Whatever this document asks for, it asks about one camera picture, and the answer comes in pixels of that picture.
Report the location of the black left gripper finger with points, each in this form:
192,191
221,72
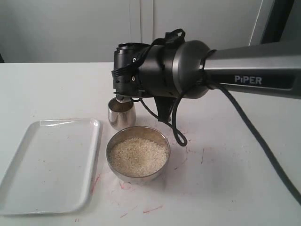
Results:
164,107

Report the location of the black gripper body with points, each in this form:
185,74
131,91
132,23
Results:
128,58

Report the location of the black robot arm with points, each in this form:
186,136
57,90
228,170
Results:
164,72

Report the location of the small steel cup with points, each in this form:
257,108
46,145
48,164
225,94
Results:
121,115

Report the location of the steel bowl of rice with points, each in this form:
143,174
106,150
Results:
138,154

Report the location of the white cabinet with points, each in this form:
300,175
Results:
90,30

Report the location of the white rectangular tray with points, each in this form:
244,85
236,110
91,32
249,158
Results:
52,169

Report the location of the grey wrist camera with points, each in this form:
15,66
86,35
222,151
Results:
122,99

